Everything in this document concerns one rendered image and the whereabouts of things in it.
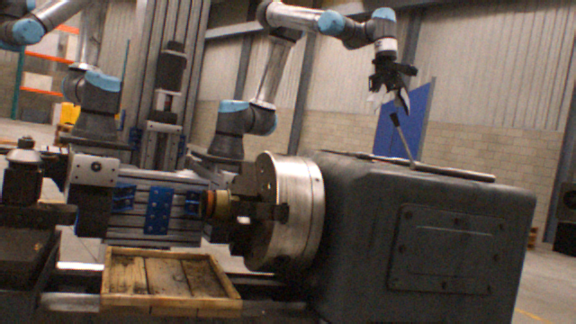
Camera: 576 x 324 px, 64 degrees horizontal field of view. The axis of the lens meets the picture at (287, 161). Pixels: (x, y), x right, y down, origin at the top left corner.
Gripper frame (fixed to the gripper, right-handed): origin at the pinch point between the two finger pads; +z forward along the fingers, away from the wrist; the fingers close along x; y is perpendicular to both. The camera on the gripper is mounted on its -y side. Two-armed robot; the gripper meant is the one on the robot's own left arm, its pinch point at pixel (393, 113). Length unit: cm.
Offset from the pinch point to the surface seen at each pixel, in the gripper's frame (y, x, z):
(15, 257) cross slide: 1, 102, 40
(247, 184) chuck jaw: 6, 50, 24
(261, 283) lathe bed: 14, 41, 51
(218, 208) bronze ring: 3, 60, 30
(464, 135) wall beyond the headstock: 637, -920, -190
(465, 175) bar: -25.6, 1.0, 22.5
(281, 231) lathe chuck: -10, 49, 36
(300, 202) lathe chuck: -12, 45, 30
